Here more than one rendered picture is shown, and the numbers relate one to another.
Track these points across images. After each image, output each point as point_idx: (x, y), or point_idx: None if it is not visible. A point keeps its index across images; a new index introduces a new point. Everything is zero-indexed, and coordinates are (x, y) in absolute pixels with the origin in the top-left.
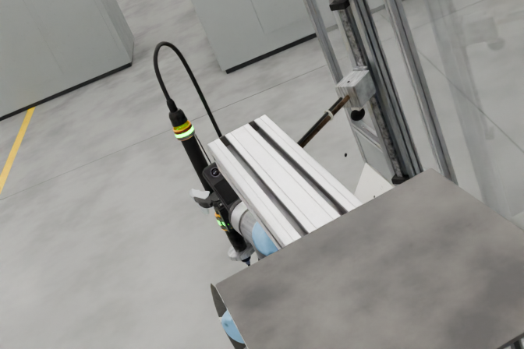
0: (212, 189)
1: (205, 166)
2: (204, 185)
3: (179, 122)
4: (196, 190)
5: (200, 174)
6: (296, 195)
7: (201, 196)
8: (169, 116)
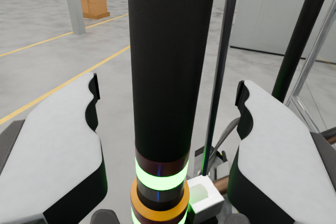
0: (156, 131)
1: None
2: (135, 91)
3: None
4: (84, 92)
5: (134, 22)
6: None
7: (21, 164)
8: None
